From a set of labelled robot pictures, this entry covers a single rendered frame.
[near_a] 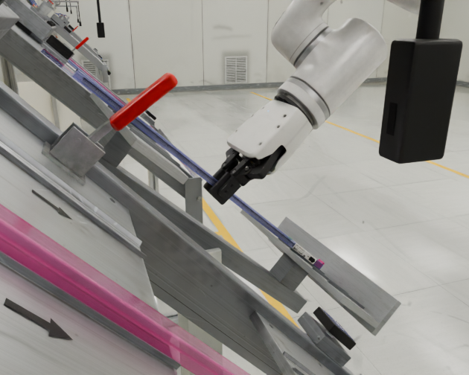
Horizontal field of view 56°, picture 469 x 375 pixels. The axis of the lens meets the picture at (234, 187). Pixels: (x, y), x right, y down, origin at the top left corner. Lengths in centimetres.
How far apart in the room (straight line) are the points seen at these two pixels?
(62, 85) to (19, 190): 90
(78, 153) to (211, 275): 18
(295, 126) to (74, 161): 36
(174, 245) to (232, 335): 13
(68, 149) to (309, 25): 43
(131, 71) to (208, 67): 133
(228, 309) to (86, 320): 29
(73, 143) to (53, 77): 80
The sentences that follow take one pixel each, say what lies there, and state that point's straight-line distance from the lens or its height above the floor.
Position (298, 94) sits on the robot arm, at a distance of 64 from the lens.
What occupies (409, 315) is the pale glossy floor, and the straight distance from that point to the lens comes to 206.
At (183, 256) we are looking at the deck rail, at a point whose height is 94.
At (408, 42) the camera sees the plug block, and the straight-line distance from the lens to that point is 17.
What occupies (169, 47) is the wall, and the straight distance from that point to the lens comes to 793.
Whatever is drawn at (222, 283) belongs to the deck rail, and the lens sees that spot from 46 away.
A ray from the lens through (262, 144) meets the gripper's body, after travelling 61.
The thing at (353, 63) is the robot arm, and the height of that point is 109.
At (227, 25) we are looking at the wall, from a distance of 818.
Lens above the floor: 115
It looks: 20 degrees down
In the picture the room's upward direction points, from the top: straight up
